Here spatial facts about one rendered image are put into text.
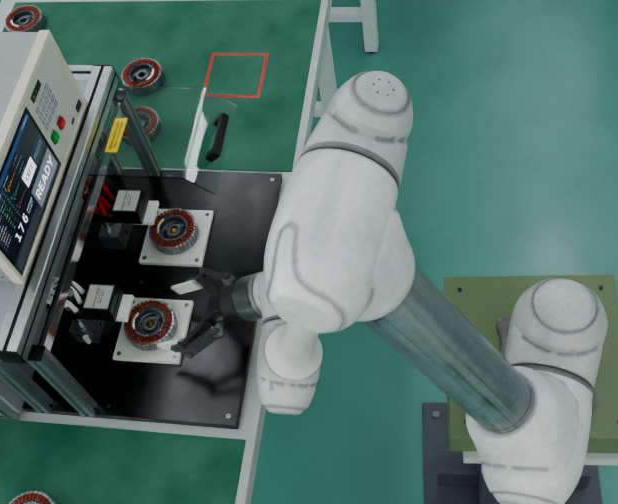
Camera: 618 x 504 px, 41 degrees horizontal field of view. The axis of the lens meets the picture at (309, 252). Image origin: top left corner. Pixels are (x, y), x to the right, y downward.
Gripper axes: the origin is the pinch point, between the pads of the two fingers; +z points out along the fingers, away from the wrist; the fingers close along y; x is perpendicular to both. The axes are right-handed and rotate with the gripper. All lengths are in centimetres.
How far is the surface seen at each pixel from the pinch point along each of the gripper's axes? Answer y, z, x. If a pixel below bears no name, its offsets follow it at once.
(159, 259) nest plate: 17.6, 10.6, -1.1
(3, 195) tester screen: 0.7, -4.2, 46.1
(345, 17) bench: 161, 20, -64
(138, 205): 23.0, 5.6, 12.0
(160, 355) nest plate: -6.2, 5.6, -3.9
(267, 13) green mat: 102, 2, -10
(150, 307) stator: 3.4, 7.0, 0.8
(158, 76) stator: 74, 22, 6
